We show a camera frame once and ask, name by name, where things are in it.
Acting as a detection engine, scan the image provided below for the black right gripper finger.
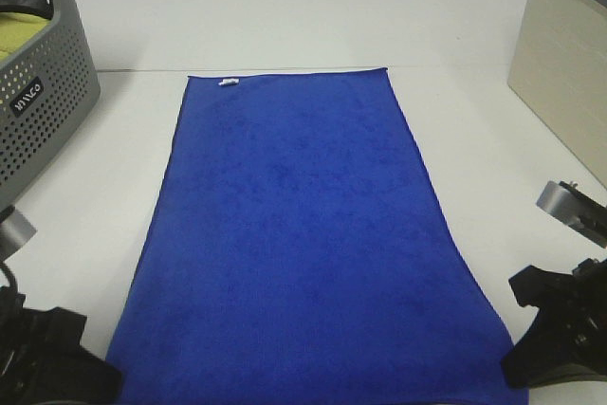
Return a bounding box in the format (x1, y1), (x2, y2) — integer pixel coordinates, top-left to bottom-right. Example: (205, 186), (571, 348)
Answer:
(500, 328), (577, 389)

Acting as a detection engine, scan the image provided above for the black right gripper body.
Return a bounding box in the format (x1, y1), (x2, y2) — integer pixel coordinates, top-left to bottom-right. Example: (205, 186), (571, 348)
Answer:
(507, 257), (607, 377)

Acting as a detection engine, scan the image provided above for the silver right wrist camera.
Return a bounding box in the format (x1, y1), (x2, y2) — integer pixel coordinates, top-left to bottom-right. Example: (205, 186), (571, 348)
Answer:
(536, 181), (606, 249)

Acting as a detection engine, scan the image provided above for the blue microfibre towel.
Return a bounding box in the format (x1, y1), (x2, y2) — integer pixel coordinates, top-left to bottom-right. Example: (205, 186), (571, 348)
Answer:
(107, 68), (528, 404)

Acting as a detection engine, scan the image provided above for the grey perforated plastic basket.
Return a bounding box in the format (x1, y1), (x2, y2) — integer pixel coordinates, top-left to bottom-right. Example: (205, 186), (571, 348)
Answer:
(1, 0), (101, 207)

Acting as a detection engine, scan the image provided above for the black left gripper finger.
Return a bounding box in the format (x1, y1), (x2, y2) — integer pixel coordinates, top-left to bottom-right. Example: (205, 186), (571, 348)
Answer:
(62, 347), (123, 404)

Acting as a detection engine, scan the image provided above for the beige storage bin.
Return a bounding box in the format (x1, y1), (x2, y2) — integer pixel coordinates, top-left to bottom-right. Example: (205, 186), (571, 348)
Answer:
(507, 0), (606, 183)

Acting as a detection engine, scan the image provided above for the yellow-green towel in basket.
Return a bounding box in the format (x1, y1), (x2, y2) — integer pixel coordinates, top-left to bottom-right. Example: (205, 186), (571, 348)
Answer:
(0, 12), (50, 63)

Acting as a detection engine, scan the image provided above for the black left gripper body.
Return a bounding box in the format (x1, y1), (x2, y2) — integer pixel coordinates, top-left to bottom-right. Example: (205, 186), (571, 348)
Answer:
(1, 286), (86, 404)

